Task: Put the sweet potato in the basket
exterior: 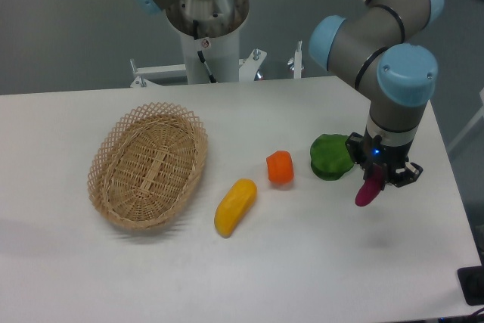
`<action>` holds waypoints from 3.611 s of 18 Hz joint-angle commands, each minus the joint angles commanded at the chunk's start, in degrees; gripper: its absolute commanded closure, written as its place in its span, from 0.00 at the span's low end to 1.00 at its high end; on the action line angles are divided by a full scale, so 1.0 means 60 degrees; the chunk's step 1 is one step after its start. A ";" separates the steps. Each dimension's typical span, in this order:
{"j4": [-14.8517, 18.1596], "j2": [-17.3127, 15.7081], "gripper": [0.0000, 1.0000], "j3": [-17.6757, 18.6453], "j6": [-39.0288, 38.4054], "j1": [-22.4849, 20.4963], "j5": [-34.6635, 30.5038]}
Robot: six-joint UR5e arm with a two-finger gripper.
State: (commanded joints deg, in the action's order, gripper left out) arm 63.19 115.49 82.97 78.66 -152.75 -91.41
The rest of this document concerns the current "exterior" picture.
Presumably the purple sweet potato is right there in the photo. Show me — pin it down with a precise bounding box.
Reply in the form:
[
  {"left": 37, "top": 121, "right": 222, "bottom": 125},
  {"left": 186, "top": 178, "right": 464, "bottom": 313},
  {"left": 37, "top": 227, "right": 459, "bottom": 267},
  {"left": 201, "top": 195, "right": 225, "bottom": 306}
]
[{"left": 355, "top": 178, "right": 382, "bottom": 207}]

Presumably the orange toy pepper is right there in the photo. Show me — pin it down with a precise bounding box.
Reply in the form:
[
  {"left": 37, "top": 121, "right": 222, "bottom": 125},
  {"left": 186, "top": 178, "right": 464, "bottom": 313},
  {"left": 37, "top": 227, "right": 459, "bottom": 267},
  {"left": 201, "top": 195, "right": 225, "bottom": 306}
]
[{"left": 266, "top": 151, "right": 294, "bottom": 185}]

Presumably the yellow toy vegetable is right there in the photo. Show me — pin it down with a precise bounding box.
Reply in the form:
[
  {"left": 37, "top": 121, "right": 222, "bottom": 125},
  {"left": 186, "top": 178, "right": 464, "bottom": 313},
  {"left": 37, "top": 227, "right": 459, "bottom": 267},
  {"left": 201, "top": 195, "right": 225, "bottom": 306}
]
[{"left": 214, "top": 179, "right": 257, "bottom": 238}]

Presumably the woven wicker basket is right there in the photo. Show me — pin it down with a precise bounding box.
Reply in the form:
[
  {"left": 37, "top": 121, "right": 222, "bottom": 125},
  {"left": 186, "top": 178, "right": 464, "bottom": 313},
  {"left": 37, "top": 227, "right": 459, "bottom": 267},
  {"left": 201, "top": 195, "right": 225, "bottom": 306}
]
[{"left": 87, "top": 103, "right": 208, "bottom": 231}]

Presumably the black device at edge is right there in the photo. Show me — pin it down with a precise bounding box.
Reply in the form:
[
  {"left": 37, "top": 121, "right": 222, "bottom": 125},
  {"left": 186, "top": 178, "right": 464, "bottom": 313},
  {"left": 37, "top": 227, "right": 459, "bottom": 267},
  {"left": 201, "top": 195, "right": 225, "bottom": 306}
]
[{"left": 457, "top": 266, "right": 483, "bottom": 306}]

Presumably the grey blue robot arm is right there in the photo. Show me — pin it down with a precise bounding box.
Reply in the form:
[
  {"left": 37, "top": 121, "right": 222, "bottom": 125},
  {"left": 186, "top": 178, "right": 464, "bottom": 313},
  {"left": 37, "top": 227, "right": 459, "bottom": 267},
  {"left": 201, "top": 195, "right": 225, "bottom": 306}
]
[{"left": 138, "top": 0, "right": 445, "bottom": 187}]

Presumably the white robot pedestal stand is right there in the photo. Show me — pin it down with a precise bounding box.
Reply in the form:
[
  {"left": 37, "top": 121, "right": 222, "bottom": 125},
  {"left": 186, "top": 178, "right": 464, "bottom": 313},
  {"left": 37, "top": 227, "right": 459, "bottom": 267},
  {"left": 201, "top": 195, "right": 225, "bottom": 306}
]
[{"left": 129, "top": 0, "right": 306, "bottom": 88}]

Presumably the black cable on pedestal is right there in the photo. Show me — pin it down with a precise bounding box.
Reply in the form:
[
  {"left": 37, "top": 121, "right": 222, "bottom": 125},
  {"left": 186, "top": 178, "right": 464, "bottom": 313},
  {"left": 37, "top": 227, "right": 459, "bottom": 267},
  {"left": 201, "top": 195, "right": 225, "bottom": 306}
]
[{"left": 192, "top": 19, "right": 219, "bottom": 84}]

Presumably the green toy cabbage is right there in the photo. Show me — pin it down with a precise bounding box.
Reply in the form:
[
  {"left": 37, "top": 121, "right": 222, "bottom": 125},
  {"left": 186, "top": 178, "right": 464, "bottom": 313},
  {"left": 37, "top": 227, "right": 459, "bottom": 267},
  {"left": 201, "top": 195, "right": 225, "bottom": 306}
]
[{"left": 309, "top": 134, "right": 354, "bottom": 181}]

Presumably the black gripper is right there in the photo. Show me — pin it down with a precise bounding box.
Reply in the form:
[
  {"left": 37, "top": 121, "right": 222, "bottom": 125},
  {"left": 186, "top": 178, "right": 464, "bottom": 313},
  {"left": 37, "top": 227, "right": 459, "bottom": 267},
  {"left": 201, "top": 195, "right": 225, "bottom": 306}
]
[{"left": 345, "top": 131, "right": 423, "bottom": 188}]

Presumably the white frame at right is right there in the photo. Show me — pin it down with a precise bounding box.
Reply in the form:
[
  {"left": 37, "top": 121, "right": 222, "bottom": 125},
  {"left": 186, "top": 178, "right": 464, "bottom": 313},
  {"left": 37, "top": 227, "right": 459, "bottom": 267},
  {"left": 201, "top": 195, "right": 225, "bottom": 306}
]
[{"left": 446, "top": 89, "right": 484, "bottom": 155}]

